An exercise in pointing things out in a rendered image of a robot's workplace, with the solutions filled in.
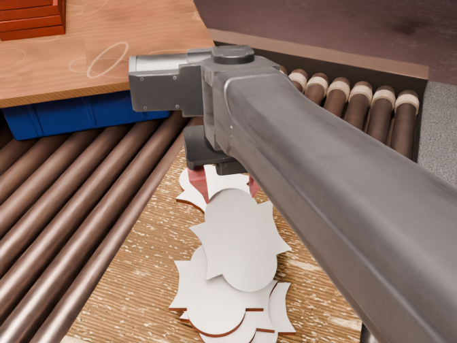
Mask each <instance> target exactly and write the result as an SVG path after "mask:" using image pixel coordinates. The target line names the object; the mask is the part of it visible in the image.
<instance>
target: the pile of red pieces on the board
mask: <svg viewBox="0 0 457 343"><path fill-rule="evenodd" d="M65 4H66V0H0V38H1V41H9V40H15V39H27V38H33V37H45V36H51V35H62V34H65V21H66V9H65Z"/></svg>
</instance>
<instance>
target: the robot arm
mask: <svg viewBox="0 0 457 343"><path fill-rule="evenodd" d="M128 76H129V86H130V91H131V101H132V106H133V110H134V111H136V112H151V111H171V110H181V111H182V116H183V117H194V116H203V125H199V126H191V127H185V128H184V151H185V156H186V166H187V171H188V179H189V182H190V183H191V185H193V187H195V188H196V190H198V192H200V194H202V196H203V198H204V200H205V203H206V204H208V203H209V194H208V187H207V178H206V174H205V167H204V165H213V164H215V168H216V173H217V174H218V175H219V176H227V175H234V174H244V173H249V188H250V194H251V196H252V198H254V197H255V195H256V194H257V192H258V191H259V189H261V190H262V191H263V193H264V194H265V195H266V196H267V197H268V199H269V200H270V202H271V203H272V204H273V205H274V207H275V208H276V210H277V211H278V212H279V213H280V214H281V216H282V217H283V219H284V220H285V221H286V222H287V224H288V225H289V226H290V228H291V229H292V230H293V231H294V233H295V234H296V236H297V237H298V238H299V239H300V241H301V242H302V243H303V245H304V246H305V247H306V249H307V250H308V251H309V253H310V254H311V255H312V257H313V258H314V259H315V260H316V262H317V263H318V265H319V266H320V267H321V268H322V270H323V271H324V273H325V274H326V275H327V276H328V278H329V279H330V280H331V282H332V283H333V284H334V285H335V287H336V288H337V290H338V291H339V292H340V294H342V296H343V297H344V299H345V300H346V302H348V304H349V305H350V307H351V308H352V309H353V311H355V313H356V314H357V316H358V317H359V319H360V320H361V321H362V322H363V323H364V325H365V326H366V328H367V329H368V330H369V331H370V333H371V334H372V336H373V337H374V338H375V339H376V340H377V342H378V343H457V187H455V186H454V185H452V184H450V183H449V182H447V181H445V180H444V179H442V178H440V177H438V176H437V175H435V174H434V173H432V172H430V171H428V170H427V169H425V168H423V167H422V166H420V165H418V164H417V163H415V162H413V161H411V160H410V159H408V158H407V157H404V156H403V155H401V154H400V153H398V152H397V151H395V150H393V149H391V148H389V147H388V146H386V145H385V144H383V143H381V142H379V141H378V140H376V139H375V138H373V137H371V136H370V135H367V134H366V133H364V132H363V131H361V130H360V129H357V128H356V127H354V126H352V125H351V124H349V123H348V122H346V121H344V120H342V119H341V118H339V117H338V116H335V115H334V114H332V113H330V112H329V111H327V110H325V109H324V108H322V107H320V106H319V105H317V104H316V103H314V102H312V101H311V100H309V99H308V98H306V96H304V95H303V94H302V93H301V92H300V91H299V90H298V89H297V88H296V87H295V85H294V83H293V82H292V80H291V79H290V78H289V77H288V76H287V75H286V74H284V73H282V72H281V71H280V65H278V64H277V63H274V62H273V61H270V60H269V59H266V58H265V57H262V56H256V55H255V54H254V51H253V50H252V49H251V47H250V46H249V45H238V46H212V47H211V48H190V49H187V53H176V54H151V55H139V56H130V58H129V73H128Z"/></svg>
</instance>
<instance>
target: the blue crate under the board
mask: <svg viewBox="0 0 457 343"><path fill-rule="evenodd" d="M1 110H2V112H3V115H4V116H5V119H6V121H7V123H8V126H9V128H10V130H11V132H12V135H13V137H14V139H15V140H17V141H20V140H27V139H33V138H37V137H45V136H50V135H58V134H63V133H71V132H76V131H84V130H89V129H97V128H102V127H110V126H115V125H123V124H128V123H136V122H141V121H145V120H154V119H158V118H166V117H168V116H169V111H151V112H136V111H134V110H133V106H132V101H131V91H130V90H126V91H117V92H112V93H103V94H98V95H89V96H83V97H74V98H69V99H60V100H55V101H46V102H41V103H32V104H26V105H17V106H12V107H7V108H1Z"/></svg>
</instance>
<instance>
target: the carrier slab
mask: <svg viewBox="0 0 457 343"><path fill-rule="evenodd" d="M186 168H187V166H186V156H185V151H184V146H183V147H182V149H181V150H180V152H179V154H178V156H177V157H176V159H175V161H174V162H173V164H172V165H171V167H170V168H169V170H168V172H167V173H166V175H165V177H164V178H163V180H162V181H161V183H160V184H159V186H158V188H157V189H156V191H155V192H154V194H153V196H152V197H151V199H150V201H149V202H148V204H147V206H146V207H145V209H144V210H143V212H142V213H141V215H140V217H139V218H138V220H137V222H136V223H135V225H134V226H133V228H132V229H131V231H130V233H129V234H128V236H127V237H126V240H125V241H124V242H123V244H122V246H121V247H120V249H119V251H118V252H117V254H116V256H115V257H114V259H113V260H112V262H111V263H110V265H109V267H108V268H107V270H106V271H105V273H104V275H103V276H102V278H101V279H100V281H99V283H98V285H97V286H96V287H95V289H94V291H93V292H92V294H91V296H90V297H89V299H88V301H87V302H86V304H85V305H84V307H83V308H82V310H81V312H80V313H79V315H78V317H77V319H76V320H75V321H74V323H73V325H72V326H71V328H70V330H69V331H68V332H67V335H66V336H71V337H74V338H77V339H80V340H83V341H86V342H90V343H203V342H202V340H201V338H200V336H199V332H198V331H196V330H195V329H194V328H193V326H192V325H191V324H190V323H187V322H181V321H180V317H181V316H182V315H183V313H185V311H169V306H170V305H171V303H172V302H173V300H174V299H175V296H176V295H177V292H178V289H179V281H180V275H179V273H178V271H177V268H176V266H175V265H174V261H191V258H192V255H193V253H194V252H195V250H196V249H197V248H198V247H200V246H201V245H202V243H201V242H200V240H199V239H198V237H197V236H196V235H195V234H194V233H193V232H192V231H191V230H190V229H189V227H193V226H195V225H199V224H201V223H205V217H204V216H205V215H204V214H203V213H202V212H201V211H199V210H198V209H196V208H194V207H193V206H191V205H188V204H186V203H179V202H176V199H175V198H176V197H178V196H179V195H180V194H182V193H183V191H182V190H181V188H180V175H181V173H182V172H183V171H184V170H185V169H186ZM273 220H274V223H275V226H276V228H277V231H278V233H279V235H280V237H281V238H282V239H283V241H285V243H287V245H289V247H291V250H287V251H285V252H282V253H280V254H277V255H276V257H277V269H276V273H275V275H274V277H273V280H277V281H278V282H277V283H291V284H290V288H289V289H288V292H287V294H286V298H285V302H286V314H287V317H288V319H289V321H290V323H291V325H292V326H293V328H294V330H295V331H296V335H295V336H277V342H276V343H360V335H361V328H362V321H361V320H360V319H359V317H358V316H357V314H356V313H355V311H353V309H352V308H351V307H350V305H349V304H348V302H346V300H345V299H344V297H343V296H342V294H340V292H339V291H338V290H337V288H336V287H335V285H334V284H333V283H332V282H331V280H330V279H329V278H328V276H327V275H326V274H325V273H324V271H323V270H322V268H321V267H320V266H319V265H318V263H317V262H316V260H315V259H314V258H313V257H312V255H311V254H310V253H309V251H308V250H307V249H306V247H305V246H304V245H303V243H302V242H301V241H300V239H299V238H298V237H297V236H296V234H295V233H294V231H293V230H292V229H291V228H290V226H289V225H288V224H287V222H286V221H285V220H284V219H283V217H282V216H281V214H280V213H279V212H278V211H277V210H276V208H275V207H274V205H273Z"/></svg>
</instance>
